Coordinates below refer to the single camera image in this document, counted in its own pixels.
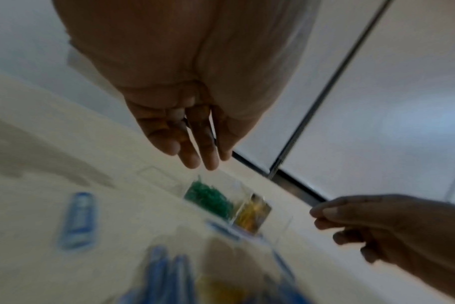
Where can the blue and white tube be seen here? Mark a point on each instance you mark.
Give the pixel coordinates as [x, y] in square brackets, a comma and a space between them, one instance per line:
[78, 221]

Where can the clear plastic compartment box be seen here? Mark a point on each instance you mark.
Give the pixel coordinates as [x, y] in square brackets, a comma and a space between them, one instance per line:
[227, 204]

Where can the heap of green paper clips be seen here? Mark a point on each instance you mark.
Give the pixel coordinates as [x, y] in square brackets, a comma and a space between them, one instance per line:
[209, 198]

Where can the black partition frame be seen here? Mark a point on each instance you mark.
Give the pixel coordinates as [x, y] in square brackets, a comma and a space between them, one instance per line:
[325, 86]

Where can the clear plastic stationery bag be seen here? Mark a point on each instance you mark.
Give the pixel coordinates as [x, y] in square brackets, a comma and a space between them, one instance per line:
[231, 267]

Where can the heap of yellow paper clips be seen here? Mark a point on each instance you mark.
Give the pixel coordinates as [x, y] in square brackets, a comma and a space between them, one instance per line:
[252, 215]

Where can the person's right forearm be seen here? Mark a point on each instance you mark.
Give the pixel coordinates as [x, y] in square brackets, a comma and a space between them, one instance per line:
[454, 246]

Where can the person's left hand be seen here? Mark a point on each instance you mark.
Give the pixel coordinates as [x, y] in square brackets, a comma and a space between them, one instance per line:
[167, 59]

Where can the yellow item in bag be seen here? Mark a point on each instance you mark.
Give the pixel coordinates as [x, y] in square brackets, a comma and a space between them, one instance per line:
[220, 291]

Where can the person's right hand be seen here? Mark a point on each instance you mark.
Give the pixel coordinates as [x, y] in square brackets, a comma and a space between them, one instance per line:
[396, 228]

